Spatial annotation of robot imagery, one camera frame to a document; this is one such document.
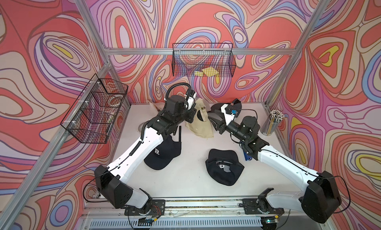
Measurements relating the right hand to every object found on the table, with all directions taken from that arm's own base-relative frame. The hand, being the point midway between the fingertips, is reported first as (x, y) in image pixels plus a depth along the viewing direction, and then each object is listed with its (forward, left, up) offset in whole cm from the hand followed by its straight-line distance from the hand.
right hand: (212, 117), depth 73 cm
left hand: (+4, +8, +4) cm, 10 cm away
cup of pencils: (+8, -40, -22) cm, 47 cm away
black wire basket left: (+1, +61, +2) cm, 61 cm away
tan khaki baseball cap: (-2, +5, -5) cm, 7 cm away
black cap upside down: (-14, -8, -29) cm, 33 cm away
